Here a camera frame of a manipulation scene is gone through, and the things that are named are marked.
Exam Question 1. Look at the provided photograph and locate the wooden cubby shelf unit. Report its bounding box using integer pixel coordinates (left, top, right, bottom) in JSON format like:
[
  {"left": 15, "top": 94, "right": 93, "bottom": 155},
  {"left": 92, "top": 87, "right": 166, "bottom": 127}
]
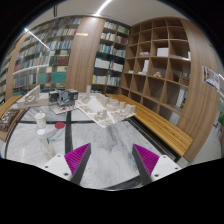
[{"left": 119, "top": 17, "right": 194, "bottom": 126}]

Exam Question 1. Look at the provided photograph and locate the dark patterned board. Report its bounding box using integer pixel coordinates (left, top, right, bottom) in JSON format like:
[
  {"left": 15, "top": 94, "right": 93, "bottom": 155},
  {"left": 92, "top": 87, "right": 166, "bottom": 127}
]
[{"left": 0, "top": 109, "right": 20, "bottom": 132}]

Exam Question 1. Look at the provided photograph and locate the long wooden bench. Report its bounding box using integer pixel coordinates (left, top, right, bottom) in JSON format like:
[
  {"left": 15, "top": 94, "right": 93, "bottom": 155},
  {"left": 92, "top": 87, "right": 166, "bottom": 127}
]
[{"left": 108, "top": 94, "right": 193, "bottom": 157}]

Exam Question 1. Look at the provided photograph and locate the middle bookshelf with books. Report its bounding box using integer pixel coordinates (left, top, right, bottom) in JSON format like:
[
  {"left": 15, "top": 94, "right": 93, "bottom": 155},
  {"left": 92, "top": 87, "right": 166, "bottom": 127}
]
[{"left": 91, "top": 20, "right": 130, "bottom": 94}]

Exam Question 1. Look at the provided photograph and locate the large white architectural model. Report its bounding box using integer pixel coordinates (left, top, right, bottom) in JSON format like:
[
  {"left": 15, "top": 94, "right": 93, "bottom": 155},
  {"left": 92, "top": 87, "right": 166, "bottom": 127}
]
[{"left": 76, "top": 86, "right": 136, "bottom": 128}]

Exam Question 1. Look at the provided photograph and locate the wall poster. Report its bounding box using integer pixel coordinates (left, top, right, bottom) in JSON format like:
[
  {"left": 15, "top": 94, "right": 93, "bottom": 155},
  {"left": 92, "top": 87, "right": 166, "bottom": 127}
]
[{"left": 202, "top": 66, "right": 220, "bottom": 92}]

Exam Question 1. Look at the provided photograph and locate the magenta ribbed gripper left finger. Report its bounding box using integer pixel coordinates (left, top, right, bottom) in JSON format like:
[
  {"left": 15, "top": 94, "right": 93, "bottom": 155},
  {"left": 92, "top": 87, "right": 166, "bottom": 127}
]
[{"left": 43, "top": 142, "right": 92, "bottom": 186}]

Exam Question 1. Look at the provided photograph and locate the left bookshelf with books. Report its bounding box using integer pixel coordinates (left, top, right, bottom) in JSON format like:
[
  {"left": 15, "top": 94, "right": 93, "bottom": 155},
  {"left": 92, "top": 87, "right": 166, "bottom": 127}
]
[{"left": 0, "top": 16, "right": 82, "bottom": 102}]

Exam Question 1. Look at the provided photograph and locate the clear plastic water bottle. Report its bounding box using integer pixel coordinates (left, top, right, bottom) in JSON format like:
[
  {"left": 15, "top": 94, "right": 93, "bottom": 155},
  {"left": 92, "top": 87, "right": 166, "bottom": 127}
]
[{"left": 37, "top": 129, "right": 56, "bottom": 160}]

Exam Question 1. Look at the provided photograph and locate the dark grey building model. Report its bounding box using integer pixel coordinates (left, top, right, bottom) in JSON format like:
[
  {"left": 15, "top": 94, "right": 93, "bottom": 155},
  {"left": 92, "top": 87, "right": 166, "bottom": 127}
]
[{"left": 49, "top": 89, "right": 78, "bottom": 106}]

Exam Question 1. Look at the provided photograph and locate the bookshelf with books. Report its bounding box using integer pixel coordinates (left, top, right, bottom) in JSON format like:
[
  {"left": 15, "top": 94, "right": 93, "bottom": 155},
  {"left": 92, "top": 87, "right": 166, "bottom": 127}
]
[
  {"left": 0, "top": 16, "right": 82, "bottom": 102},
  {"left": 91, "top": 20, "right": 130, "bottom": 94}
]

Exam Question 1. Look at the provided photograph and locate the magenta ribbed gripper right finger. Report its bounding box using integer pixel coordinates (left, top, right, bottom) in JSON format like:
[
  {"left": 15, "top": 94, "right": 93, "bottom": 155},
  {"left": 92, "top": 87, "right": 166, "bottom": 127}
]
[{"left": 131, "top": 143, "right": 183, "bottom": 187}]

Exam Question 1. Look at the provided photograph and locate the white lidded cup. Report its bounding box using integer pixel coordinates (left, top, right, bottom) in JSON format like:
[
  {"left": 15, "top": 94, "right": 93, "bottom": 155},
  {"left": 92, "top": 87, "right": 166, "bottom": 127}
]
[{"left": 34, "top": 112, "right": 46, "bottom": 129}]

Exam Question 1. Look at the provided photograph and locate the white box on shelf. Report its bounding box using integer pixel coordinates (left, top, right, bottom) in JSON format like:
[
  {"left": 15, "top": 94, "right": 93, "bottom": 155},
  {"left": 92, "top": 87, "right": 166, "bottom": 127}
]
[{"left": 157, "top": 48, "right": 169, "bottom": 57}]

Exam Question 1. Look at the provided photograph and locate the red round coaster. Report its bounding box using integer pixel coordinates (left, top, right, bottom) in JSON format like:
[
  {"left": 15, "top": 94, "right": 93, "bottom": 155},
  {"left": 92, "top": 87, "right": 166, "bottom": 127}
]
[{"left": 55, "top": 122, "right": 65, "bottom": 129}]

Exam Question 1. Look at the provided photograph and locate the white model on left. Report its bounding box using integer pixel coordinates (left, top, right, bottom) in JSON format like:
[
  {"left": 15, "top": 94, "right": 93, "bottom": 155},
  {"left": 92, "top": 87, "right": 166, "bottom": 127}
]
[{"left": 17, "top": 85, "right": 49, "bottom": 108}]

